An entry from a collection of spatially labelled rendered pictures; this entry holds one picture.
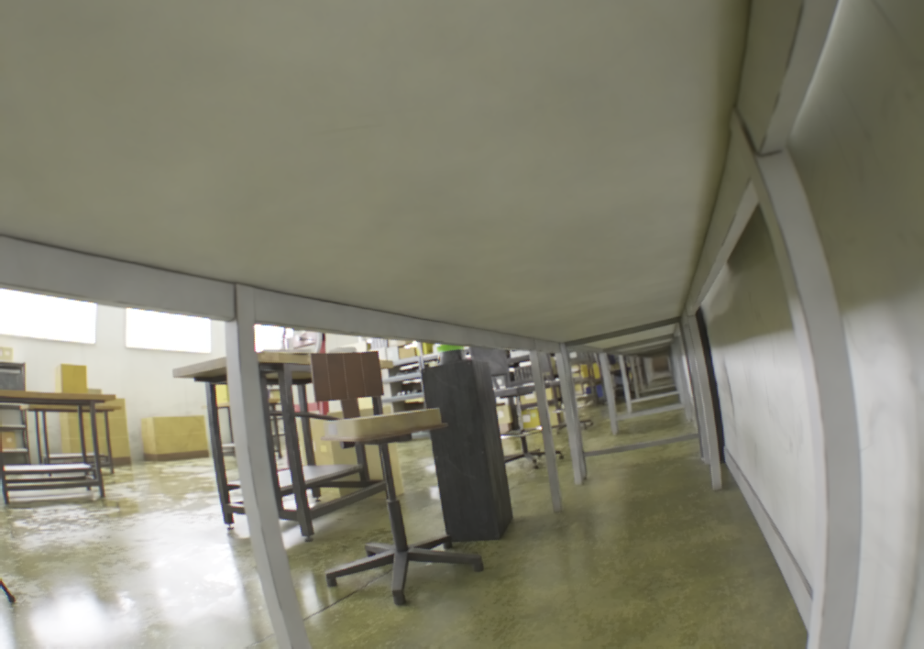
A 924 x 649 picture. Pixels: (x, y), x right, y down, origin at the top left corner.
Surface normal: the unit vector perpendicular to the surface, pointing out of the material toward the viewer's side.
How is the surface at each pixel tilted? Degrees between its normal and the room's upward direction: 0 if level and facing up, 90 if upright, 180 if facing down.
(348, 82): 180
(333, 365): 90
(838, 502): 90
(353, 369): 90
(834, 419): 90
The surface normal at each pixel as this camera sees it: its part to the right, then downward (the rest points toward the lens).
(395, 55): 0.15, 0.96
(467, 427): -0.29, -0.16
